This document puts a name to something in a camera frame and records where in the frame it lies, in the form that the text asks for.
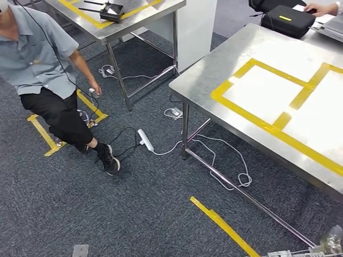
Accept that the robot foot plate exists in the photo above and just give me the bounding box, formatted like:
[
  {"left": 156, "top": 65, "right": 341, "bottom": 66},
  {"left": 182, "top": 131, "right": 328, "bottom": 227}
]
[{"left": 72, "top": 244, "right": 89, "bottom": 257}]

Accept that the black bag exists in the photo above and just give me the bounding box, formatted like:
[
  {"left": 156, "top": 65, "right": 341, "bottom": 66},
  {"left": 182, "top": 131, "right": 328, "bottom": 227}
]
[{"left": 249, "top": 0, "right": 307, "bottom": 14}]

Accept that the white cabinet panel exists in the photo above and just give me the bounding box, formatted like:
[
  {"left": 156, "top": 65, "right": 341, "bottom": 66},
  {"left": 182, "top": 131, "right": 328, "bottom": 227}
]
[{"left": 146, "top": 0, "right": 218, "bottom": 74}]

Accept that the black remote with antennas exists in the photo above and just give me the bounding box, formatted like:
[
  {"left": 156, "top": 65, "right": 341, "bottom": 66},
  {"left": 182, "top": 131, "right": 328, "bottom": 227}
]
[{"left": 78, "top": 1, "right": 125, "bottom": 23}]

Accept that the white power strip cable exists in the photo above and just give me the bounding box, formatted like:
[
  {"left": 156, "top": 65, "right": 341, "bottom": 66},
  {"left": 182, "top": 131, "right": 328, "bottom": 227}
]
[{"left": 152, "top": 133, "right": 253, "bottom": 192}]

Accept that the yellow tape frame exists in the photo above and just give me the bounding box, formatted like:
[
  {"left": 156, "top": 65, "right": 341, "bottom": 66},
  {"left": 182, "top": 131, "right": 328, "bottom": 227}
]
[{"left": 57, "top": 0, "right": 163, "bottom": 30}]

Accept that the black floor cable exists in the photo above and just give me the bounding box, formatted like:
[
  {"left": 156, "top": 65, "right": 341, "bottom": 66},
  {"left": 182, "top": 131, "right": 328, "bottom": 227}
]
[{"left": 94, "top": 126, "right": 141, "bottom": 164}]

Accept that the thin black headset cable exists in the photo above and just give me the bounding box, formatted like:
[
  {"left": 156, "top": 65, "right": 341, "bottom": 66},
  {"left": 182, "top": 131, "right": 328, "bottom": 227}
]
[{"left": 14, "top": 0, "right": 100, "bottom": 123}]

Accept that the white mouse pad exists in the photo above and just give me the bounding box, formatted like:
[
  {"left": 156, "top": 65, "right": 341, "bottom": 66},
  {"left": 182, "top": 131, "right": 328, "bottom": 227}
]
[{"left": 292, "top": 4, "right": 336, "bottom": 25}]

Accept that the chrome stool base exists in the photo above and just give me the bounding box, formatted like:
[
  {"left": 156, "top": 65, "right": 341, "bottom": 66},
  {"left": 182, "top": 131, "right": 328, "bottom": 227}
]
[{"left": 54, "top": 109, "right": 99, "bottom": 148}]

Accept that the black case with yellow label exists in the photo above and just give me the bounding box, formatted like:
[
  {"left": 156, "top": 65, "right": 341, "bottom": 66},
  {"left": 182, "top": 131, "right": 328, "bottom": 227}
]
[{"left": 260, "top": 5, "right": 317, "bottom": 40}]

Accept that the stainless steel workbench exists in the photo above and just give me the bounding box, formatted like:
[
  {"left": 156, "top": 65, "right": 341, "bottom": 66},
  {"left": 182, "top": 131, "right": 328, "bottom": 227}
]
[{"left": 168, "top": 22, "right": 343, "bottom": 248}]

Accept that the yellow tape grid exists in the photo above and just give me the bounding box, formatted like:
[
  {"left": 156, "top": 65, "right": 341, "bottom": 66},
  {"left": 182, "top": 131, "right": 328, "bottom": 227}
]
[{"left": 210, "top": 57, "right": 343, "bottom": 178}]

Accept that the stainless steel table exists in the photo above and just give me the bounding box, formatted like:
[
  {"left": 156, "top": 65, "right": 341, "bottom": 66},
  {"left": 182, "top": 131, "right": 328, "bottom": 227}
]
[{"left": 44, "top": 0, "right": 187, "bottom": 112}]

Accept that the white power strip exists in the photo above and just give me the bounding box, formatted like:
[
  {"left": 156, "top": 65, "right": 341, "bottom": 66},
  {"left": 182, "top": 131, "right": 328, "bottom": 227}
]
[{"left": 137, "top": 128, "right": 156, "bottom": 154}]

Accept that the yellow floor tape rectangle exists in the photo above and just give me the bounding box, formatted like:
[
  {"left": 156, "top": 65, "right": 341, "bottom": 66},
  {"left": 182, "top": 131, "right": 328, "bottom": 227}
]
[{"left": 26, "top": 88, "right": 110, "bottom": 158}]

